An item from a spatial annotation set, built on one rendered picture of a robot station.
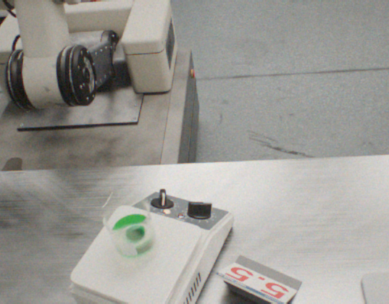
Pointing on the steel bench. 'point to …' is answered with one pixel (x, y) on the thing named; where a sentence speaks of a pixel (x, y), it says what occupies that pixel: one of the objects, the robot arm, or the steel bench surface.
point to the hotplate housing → (210, 247)
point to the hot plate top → (156, 286)
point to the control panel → (180, 205)
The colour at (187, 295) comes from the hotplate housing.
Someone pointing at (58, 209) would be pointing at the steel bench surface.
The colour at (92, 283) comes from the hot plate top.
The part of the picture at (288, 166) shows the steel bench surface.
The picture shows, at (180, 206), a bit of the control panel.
